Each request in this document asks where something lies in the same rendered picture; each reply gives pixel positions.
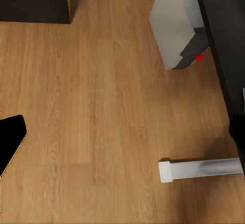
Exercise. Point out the desk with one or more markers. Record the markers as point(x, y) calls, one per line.
point(224, 22)

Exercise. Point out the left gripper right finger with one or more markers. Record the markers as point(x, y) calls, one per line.
point(237, 131)

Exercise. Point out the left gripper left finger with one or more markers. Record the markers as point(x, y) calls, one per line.
point(12, 132)

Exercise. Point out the desktop computer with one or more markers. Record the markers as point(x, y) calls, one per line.
point(179, 31)

